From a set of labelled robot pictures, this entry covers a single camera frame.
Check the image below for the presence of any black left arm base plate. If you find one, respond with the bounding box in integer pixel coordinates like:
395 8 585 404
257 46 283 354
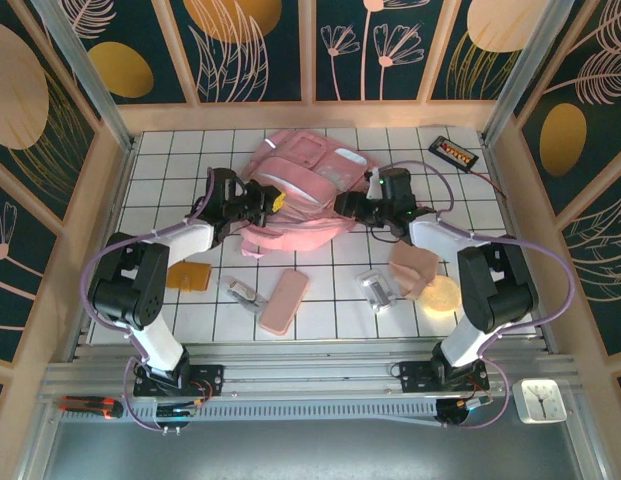
133 363 225 397

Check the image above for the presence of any beige fabric pouch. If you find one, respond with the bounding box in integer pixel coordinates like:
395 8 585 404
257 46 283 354
388 242 440 301

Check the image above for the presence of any thin red black wire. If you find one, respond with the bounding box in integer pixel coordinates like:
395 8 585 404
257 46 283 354
469 167 509 201

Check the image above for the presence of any pink school backpack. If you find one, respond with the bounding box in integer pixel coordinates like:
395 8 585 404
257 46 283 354
238 129 381 259

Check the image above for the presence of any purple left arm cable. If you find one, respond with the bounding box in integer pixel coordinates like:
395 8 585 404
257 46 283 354
84 167 216 434

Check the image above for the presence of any grey metal bench panel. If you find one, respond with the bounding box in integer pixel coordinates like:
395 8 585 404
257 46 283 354
19 417 606 480

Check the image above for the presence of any long aluminium mounting rail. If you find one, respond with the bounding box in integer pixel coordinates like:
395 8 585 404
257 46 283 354
39 342 576 401

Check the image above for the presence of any aluminium side rail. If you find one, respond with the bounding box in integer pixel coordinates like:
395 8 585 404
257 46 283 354
72 142 141 361
482 139 559 351

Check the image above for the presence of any black charger with yellow ports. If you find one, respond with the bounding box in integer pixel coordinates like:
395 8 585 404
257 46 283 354
428 135 480 172

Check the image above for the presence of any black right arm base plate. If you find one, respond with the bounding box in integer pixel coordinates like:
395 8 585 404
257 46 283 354
398 359 490 394

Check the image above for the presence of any clear plastic package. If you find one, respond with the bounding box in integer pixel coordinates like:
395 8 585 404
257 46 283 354
217 275 270 315

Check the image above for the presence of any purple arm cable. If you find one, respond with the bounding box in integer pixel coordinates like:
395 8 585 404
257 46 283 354
84 167 216 434
382 159 576 431

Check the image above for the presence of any pink pencil case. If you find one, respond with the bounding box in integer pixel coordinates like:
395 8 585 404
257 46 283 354
258 268 311 335

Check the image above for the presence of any black round controller module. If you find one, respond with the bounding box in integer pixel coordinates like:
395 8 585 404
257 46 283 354
436 397 494 430
154 399 204 434

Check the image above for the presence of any orange black utility knife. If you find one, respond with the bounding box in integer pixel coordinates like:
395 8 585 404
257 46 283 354
59 394 125 419

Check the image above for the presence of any white square alarm clock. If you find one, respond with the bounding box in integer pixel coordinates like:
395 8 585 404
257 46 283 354
512 378 562 425

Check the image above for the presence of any clear plastic box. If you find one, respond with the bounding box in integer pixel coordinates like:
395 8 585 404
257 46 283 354
355 269 399 315

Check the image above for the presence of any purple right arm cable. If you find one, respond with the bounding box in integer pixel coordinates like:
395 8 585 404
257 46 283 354
382 159 576 431

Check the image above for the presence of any round yellow sponge disc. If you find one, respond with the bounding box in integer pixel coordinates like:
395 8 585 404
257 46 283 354
420 274 462 312

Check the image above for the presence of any aluminium frame post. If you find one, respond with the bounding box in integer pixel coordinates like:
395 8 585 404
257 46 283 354
32 0 137 151
482 0 574 146

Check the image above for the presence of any grey slotted cable duct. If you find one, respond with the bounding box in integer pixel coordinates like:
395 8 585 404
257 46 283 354
132 397 441 429

